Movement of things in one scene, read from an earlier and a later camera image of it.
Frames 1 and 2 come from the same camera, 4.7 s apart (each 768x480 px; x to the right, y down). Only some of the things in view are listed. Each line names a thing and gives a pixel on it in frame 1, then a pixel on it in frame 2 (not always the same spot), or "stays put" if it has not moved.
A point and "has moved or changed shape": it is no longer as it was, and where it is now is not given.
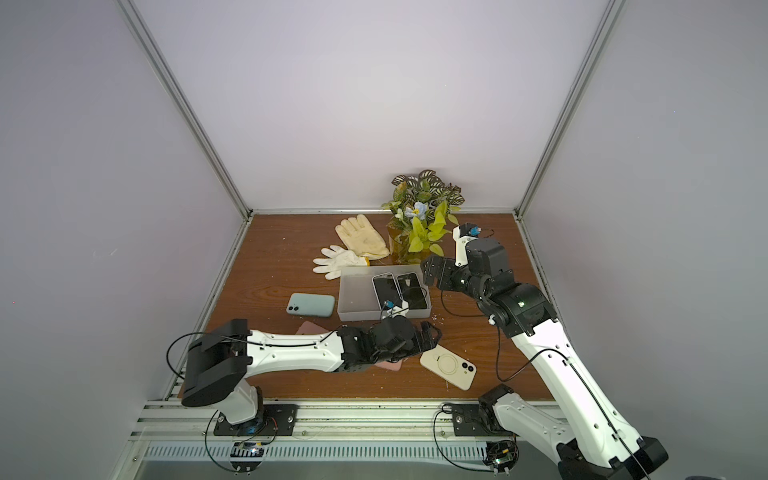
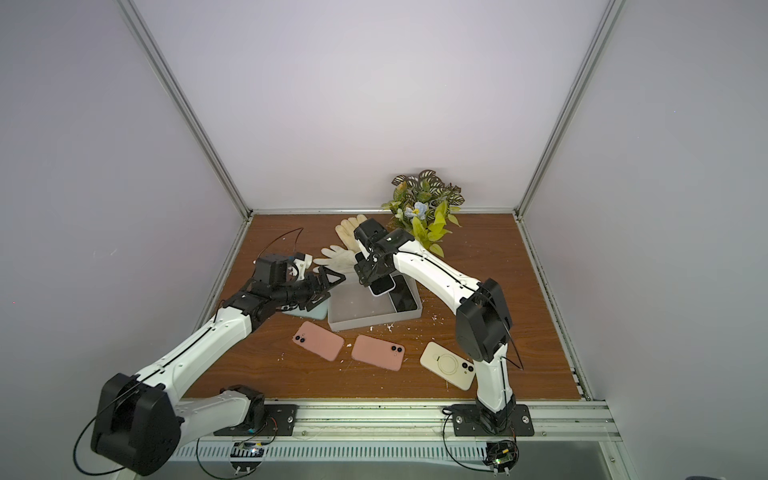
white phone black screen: x=386 y=289 has moved or changed shape
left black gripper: x=427 y=343 to x=313 y=290
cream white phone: x=450 y=366 stays put
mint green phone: x=310 y=304 stays put
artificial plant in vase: x=421 y=207 stays put
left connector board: x=246 y=456 stays put
